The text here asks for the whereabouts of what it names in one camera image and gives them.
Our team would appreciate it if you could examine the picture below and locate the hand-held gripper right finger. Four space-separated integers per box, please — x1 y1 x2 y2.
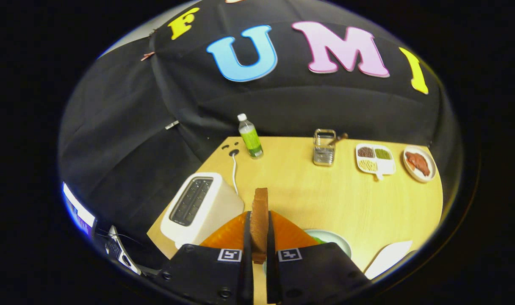
266 211 370 304

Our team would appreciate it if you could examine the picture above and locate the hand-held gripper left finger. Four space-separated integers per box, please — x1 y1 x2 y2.
160 211 254 303

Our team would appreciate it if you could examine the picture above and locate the white bread slice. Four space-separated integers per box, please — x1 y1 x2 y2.
250 188 269 265

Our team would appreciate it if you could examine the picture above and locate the white toaster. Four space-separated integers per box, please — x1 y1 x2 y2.
161 172 245 250

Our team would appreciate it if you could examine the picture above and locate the pale green round plate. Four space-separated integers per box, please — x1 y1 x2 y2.
304 229 352 259

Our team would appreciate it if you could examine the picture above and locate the green drink bottle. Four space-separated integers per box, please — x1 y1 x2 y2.
237 113 264 159

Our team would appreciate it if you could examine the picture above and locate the metal utensil holder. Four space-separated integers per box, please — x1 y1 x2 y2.
313 128 337 166

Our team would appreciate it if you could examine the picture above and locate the white leaf-shaped plate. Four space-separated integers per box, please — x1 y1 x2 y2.
364 240 413 280

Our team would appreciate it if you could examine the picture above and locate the white framed device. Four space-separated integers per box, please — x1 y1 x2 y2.
107 225 143 276

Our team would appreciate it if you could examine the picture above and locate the black backdrop cloth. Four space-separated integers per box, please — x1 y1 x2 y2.
58 0 463 238

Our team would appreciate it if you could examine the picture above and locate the white divided dish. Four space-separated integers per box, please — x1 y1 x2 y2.
356 143 396 181

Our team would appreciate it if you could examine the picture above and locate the white oval meat plate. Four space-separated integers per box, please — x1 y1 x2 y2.
403 146 437 183

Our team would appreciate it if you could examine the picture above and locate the brown meat piece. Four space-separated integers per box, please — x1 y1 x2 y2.
406 152 431 177

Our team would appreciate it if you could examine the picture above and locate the lit monitor screen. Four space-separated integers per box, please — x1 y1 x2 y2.
62 182 98 238

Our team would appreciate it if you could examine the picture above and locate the white toaster cable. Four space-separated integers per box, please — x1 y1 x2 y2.
230 149 240 196

